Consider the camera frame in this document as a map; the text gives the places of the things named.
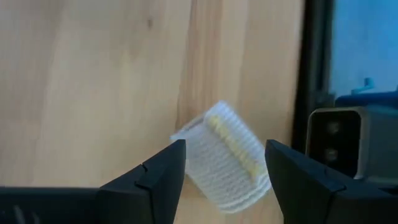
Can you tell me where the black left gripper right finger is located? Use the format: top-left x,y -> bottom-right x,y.
265,139 -> 398,224

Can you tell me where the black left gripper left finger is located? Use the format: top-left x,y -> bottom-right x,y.
98,139 -> 187,224

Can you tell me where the short beige bandage roll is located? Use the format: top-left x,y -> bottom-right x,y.
169,100 -> 272,215

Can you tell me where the black aluminium table frame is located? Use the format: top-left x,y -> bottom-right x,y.
292,0 -> 335,153

